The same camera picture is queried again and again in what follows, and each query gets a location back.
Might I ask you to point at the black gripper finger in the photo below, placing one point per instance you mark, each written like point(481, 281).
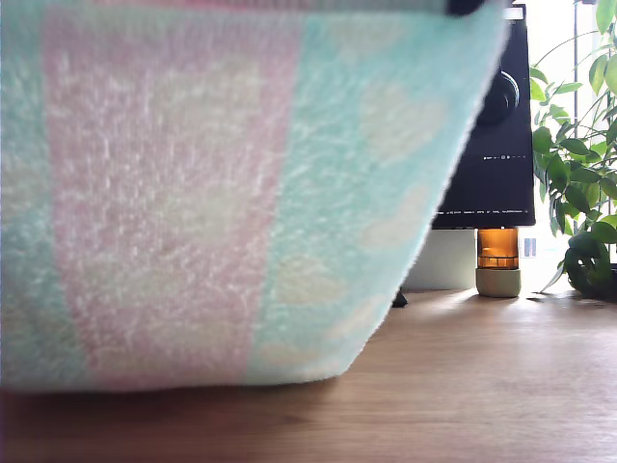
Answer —
point(465, 7)

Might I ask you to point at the mint and pink tea towel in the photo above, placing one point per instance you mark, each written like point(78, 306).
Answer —
point(193, 193)

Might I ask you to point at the black over-ear headphones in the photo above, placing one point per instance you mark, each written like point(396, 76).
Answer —
point(503, 101)

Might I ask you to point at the black monitor showing code editor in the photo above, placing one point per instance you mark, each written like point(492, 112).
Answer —
point(501, 183)

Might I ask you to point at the amber glass jar pale base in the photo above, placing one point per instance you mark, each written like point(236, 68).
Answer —
point(496, 255)

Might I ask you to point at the green leafy houseplant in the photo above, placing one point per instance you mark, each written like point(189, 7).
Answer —
point(583, 260)

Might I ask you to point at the black monitor stand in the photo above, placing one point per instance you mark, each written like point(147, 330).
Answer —
point(400, 301)

